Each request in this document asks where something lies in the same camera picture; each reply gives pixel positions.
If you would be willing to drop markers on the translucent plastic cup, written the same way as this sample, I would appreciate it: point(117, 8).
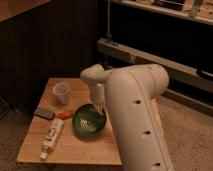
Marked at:
point(61, 91)

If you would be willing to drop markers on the orange carrot toy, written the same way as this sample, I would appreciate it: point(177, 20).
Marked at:
point(64, 115)

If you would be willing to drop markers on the wooden shelf with items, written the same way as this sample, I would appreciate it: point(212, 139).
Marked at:
point(194, 10)

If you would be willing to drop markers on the dark grey sponge block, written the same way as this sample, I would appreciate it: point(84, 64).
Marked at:
point(44, 113)

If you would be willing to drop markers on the green ceramic bowl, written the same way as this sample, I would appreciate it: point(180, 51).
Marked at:
point(87, 121)

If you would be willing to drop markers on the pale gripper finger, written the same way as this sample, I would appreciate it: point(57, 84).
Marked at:
point(99, 109)

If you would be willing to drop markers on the white tube bottle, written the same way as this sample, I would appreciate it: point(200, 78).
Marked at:
point(51, 138)

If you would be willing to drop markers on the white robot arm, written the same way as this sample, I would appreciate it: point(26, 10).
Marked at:
point(127, 93)

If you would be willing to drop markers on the metal vertical pole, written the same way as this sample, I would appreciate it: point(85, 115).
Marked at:
point(108, 35)

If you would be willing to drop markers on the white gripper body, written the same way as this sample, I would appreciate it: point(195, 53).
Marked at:
point(97, 94)

